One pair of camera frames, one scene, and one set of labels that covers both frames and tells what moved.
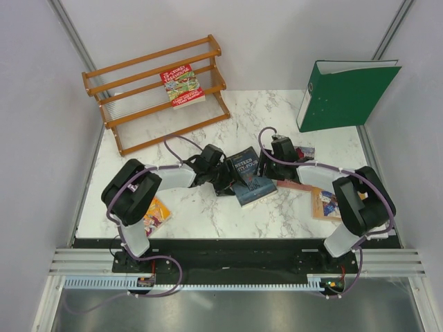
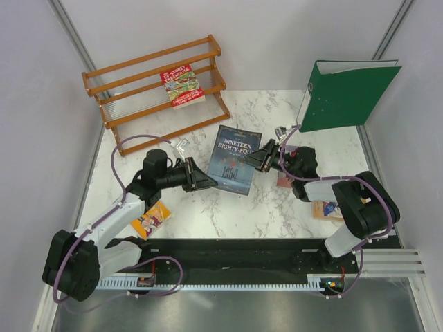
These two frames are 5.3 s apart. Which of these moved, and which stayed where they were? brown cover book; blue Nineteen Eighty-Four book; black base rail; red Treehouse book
Moved: blue Nineteen Eighty-Four book
Stayed: brown cover book; black base rail; red Treehouse book
